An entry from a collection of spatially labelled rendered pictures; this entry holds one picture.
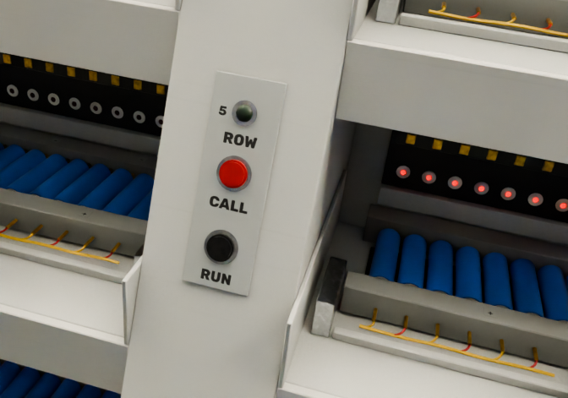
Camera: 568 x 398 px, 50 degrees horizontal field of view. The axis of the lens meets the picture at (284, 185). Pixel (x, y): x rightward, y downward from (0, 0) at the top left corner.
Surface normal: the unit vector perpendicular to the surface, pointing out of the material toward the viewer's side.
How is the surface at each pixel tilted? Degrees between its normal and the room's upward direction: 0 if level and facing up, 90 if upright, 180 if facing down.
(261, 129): 90
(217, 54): 90
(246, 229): 90
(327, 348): 21
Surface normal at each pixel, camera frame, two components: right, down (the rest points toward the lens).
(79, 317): 0.11, -0.86
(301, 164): -0.19, 0.13
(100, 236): -0.22, 0.47
